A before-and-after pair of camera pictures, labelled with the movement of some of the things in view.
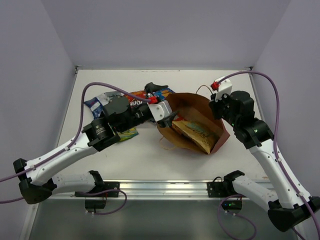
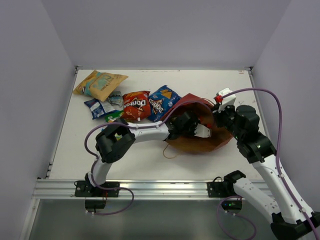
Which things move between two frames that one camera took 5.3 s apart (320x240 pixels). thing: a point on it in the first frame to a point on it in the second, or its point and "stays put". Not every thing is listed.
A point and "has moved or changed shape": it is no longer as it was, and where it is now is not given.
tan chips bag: [202, 137] to [99, 85]
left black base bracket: [100, 187] stays put
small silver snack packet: [102, 98] has moved or changed shape
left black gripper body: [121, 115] to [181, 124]
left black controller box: [95, 204] stays put
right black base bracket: [225, 188] stays put
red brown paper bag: [196, 108] has moved or changed shape
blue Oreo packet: [96, 107] stays put
